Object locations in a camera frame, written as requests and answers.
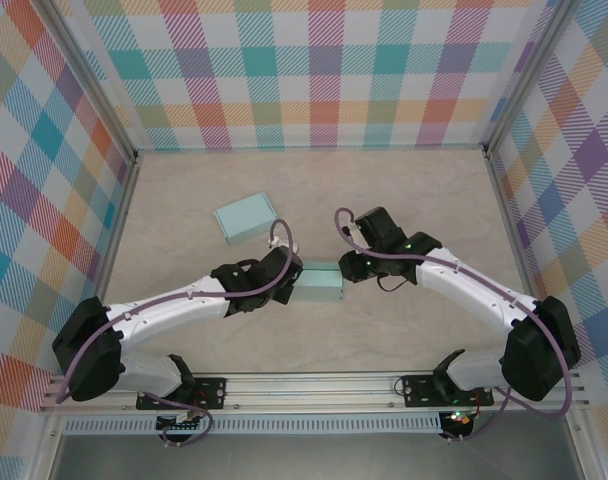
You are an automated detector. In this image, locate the light blue paper box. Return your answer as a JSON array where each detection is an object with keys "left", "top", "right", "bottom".
[
  {"left": 294, "top": 260, "right": 346, "bottom": 304},
  {"left": 213, "top": 192, "right": 278, "bottom": 246}
]

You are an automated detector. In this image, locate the left controller board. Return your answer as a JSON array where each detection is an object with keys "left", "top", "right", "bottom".
[{"left": 155, "top": 412, "right": 205, "bottom": 434}]

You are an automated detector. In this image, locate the controller board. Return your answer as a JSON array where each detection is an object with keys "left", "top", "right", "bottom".
[
  {"left": 442, "top": 409, "right": 474, "bottom": 429},
  {"left": 155, "top": 412, "right": 205, "bottom": 434}
]

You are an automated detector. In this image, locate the grey metal panel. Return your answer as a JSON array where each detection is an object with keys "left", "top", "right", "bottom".
[{"left": 48, "top": 433, "right": 585, "bottom": 480}]

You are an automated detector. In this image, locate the right controller board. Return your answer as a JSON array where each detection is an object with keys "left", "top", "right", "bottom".
[{"left": 442, "top": 409, "right": 474, "bottom": 429}]

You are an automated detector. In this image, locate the thin black wrist wire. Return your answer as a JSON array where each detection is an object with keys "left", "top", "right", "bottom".
[{"left": 375, "top": 273, "right": 411, "bottom": 292}]

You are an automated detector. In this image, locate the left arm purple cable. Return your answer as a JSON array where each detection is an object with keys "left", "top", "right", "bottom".
[{"left": 56, "top": 218, "right": 293, "bottom": 450}]

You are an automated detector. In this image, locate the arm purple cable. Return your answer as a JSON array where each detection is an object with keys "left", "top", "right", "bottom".
[
  {"left": 333, "top": 207, "right": 574, "bottom": 444},
  {"left": 56, "top": 218, "right": 293, "bottom": 450}
]

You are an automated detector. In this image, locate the aluminium mounting rail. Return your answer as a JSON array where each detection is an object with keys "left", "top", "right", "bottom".
[{"left": 38, "top": 368, "right": 590, "bottom": 415}]

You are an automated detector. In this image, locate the right aluminium side rail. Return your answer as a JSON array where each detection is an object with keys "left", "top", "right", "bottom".
[{"left": 483, "top": 144, "right": 558, "bottom": 369}]

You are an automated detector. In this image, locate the aluminium side rail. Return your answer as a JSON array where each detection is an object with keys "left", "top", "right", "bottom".
[
  {"left": 483, "top": 144, "right": 558, "bottom": 369},
  {"left": 76, "top": 149, "right": 143, "bottom": 374}
]

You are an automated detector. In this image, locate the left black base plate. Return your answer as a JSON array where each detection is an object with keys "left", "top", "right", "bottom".
[{"left": 135, "top": 376, "right": 229, "bottom": 412}]

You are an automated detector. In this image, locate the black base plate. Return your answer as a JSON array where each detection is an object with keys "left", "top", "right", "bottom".
[
  {"left": 402, "top": 373, "right": 495, "bottom": 409},
  {"left": 135, "top": 376, "right": 229, "bottom": 412}
]

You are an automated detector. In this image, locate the white slotted cable duct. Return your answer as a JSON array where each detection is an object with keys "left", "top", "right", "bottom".
[{"left": 63, "top": 412, "right": 443, "bottom": 436}]

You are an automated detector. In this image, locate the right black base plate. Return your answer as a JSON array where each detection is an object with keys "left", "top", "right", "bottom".
[{"left": 402, "top": 373, "right": 495, "bottom": 409}]

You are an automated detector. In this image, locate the left aluminium side rail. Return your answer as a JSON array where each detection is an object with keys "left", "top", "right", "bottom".
[{"left": 76, "top": 149, "right": 143, "bottom": 374}]

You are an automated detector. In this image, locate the right aluminium frame post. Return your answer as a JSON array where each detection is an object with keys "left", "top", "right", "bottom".
[{"left": 483, "top": 0, "right": 583, "bottom": 151}]

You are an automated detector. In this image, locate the aluminium frame post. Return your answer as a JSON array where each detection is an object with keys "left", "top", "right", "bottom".
[
  {"left": 483, "top": 0, "right": 583, "bottom": 151},
  {"left": 46, "top": 0, "right": 140, "bottom": 161}
]

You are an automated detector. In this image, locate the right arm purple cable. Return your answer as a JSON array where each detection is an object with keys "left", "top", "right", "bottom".
[{"left": 333, "top": 207, "right": 574, "bottom": 444}]

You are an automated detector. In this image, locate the left aluminium frame post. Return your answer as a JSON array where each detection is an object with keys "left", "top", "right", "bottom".
[{"left": 46, "top": 0, "right": 140, "bottom": 161}]

